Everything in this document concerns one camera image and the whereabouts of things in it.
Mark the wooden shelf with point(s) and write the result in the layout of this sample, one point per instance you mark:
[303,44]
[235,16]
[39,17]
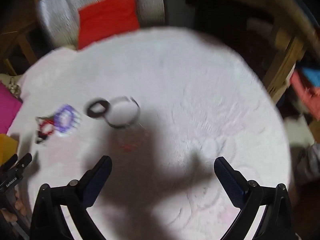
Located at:
[285,65]

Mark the beige patterned cloth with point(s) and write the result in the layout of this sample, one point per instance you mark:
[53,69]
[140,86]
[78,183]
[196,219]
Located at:
[12,83]

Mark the wooden frame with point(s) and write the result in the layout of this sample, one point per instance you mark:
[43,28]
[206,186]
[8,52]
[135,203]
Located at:
[22,45]

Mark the person's left hand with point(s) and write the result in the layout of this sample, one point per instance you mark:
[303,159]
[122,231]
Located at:
[21,205]

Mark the silver bangle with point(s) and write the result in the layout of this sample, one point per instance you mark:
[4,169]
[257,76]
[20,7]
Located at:
[135,105]

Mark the silver foil insulation panel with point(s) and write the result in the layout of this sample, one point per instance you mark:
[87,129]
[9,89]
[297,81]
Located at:
[57,17]

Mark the pink cloth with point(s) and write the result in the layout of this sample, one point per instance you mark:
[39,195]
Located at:
[306,92]

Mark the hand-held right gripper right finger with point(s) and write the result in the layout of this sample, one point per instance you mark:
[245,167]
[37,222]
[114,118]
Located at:
[228,180]

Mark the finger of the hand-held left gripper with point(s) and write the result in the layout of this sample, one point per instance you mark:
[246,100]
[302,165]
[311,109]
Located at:
[23,161]
[8,161]

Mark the orange cardboard box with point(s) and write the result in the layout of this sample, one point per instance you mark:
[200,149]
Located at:
[7,147]

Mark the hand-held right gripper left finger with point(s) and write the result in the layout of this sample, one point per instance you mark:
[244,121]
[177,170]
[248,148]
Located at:
[98,180]

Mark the red pillow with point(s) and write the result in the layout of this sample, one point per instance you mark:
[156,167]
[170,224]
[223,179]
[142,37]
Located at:
[107,17]

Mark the magenta pillow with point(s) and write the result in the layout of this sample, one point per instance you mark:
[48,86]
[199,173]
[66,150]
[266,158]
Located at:
[7,107]

